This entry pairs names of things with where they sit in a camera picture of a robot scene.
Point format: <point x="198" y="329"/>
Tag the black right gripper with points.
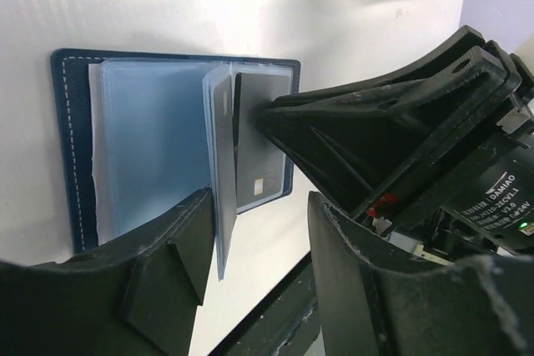
<point x="484" y="202"/>

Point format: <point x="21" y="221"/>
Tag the black credit card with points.
<point x="260" y="165"/>
<point x="223" y="140"/>

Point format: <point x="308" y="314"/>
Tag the aluminium frame rail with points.
<point x="285" y="322"/>

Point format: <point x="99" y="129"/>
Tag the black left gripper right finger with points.
<point x="377" y="299"/>

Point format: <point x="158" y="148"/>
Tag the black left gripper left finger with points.
<point x="135" y="295"/>

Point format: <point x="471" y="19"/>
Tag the blue leather card holder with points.
<point x="137" y="133"/>

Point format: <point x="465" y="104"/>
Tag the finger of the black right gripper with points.
<point x="324" y="133"/>

